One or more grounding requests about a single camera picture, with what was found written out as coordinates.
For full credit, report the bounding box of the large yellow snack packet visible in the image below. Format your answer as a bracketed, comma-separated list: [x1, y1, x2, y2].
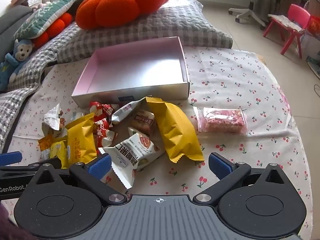
[146, 97, 203, 164]

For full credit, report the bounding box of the silver cardboard box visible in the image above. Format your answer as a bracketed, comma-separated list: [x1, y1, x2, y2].
[71, 36, 191, 109]

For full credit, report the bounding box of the red gift bag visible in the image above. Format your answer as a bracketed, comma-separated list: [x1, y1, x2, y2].
[306, 15, 320, 37]

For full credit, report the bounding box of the brown snack packet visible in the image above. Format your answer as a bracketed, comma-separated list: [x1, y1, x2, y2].
[130, 110, 156, 137]

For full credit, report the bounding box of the cherry print bedsheet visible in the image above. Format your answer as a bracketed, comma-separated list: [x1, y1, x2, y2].
[5, 46, 313, 240]

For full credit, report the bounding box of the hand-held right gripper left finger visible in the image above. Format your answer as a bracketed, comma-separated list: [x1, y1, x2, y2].
[24, 153, 128, 205]

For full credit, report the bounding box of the green snowflake pillow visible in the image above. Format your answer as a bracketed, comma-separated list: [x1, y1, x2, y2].
[12, 0, 78, 40]

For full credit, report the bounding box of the medium yellow snack packet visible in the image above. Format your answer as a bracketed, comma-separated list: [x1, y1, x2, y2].
[65, 113, 98, 167]

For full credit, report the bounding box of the pink child chair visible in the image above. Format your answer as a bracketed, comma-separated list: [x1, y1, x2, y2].
[262, 4, 311, 55]

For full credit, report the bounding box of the small orange pumpkin cushion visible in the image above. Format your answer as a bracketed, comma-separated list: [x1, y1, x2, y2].
[31, 12, 73, 49]

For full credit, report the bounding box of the clear bread packet blue label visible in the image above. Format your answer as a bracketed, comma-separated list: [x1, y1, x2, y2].
[71, 110, 84, 122]

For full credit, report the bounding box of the blue monkey plush toy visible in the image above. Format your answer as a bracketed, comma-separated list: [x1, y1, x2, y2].
[0, 39, 35, 92]

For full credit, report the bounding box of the grey checked pillow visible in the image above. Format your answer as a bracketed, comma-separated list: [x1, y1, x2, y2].
[56, 0, 234, 64]

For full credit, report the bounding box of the white shopping bag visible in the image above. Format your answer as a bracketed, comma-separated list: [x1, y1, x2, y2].
[299, 34, 320, 63]

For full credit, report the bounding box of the white nut snack packet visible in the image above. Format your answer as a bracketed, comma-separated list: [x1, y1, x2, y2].
[98, 127, 166, 190]

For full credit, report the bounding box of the white cake packet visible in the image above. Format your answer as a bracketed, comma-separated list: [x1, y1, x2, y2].
[111, 97, 148, 125]

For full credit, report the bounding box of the orange snack packet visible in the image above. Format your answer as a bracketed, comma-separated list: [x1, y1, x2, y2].
[38, 134, 54, 159]

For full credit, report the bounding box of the pink crisp clear packet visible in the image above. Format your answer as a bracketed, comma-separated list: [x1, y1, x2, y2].
[194, 106, 248, 137]

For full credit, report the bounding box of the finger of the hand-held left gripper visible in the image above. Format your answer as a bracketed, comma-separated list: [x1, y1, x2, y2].
[0, 157, 62, 182]
[0, 151, 23, 167]

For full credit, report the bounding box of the grey checked quilt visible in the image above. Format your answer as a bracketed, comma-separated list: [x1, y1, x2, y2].
[0, 21, 83, 150]

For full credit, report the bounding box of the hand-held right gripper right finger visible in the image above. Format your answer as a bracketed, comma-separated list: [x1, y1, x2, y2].
[194, 152, 297, 207]

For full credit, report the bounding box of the large orange pumpkin cushion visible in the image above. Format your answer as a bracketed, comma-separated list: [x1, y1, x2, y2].
[75, 0, 173, 29]

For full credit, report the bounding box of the newspaper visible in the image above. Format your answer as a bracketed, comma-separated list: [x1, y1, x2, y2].
[268, 14, 304, 32]

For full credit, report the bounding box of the red candy packet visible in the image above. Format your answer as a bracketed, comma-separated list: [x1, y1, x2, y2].
[93, 119, 118, 148]
[89, 101, 116, 122]

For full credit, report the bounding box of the grey upholstered headboard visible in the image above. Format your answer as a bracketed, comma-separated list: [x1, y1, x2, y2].
[0, 5, 33, 34]

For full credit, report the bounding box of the small yellow snack packet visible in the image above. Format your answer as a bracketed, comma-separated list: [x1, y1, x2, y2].
[50, 140, 70, 169]

